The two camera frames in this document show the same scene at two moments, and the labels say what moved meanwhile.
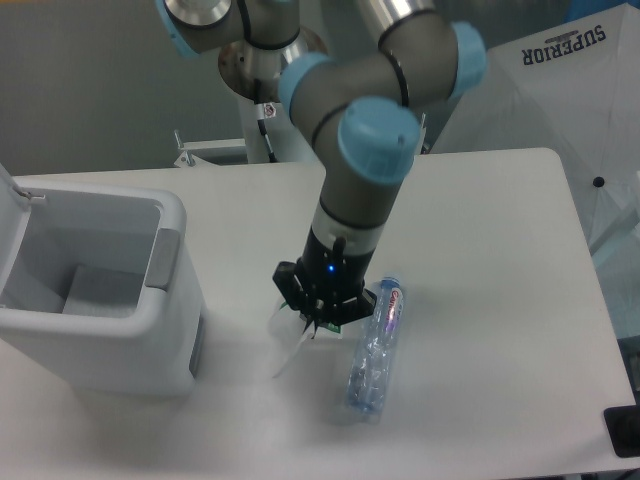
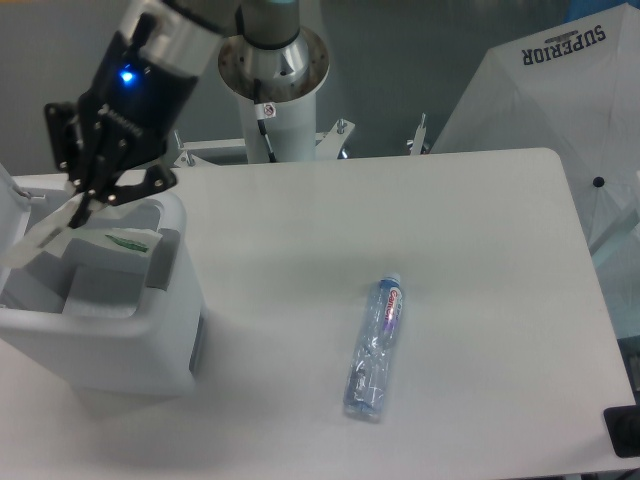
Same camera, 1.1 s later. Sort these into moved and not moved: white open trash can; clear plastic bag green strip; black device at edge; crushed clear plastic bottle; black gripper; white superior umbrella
Moved: clear plastic bag green strip; black gripper
Not moved: white superior umbrella; white open trash can; black device at edge; crushed clear plastic bottle
